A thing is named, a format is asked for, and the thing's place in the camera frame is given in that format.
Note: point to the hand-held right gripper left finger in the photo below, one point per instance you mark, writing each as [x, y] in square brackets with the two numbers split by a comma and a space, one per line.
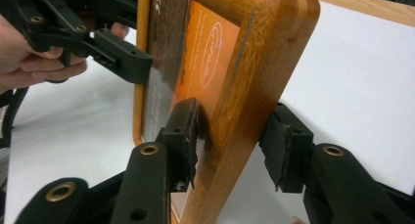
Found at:
[179, 142]

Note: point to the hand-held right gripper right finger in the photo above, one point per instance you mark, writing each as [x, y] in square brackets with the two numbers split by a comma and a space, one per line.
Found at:
[287, 152]

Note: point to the wooden photo frame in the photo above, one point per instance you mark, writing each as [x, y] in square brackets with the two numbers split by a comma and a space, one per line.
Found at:
[248, 70]

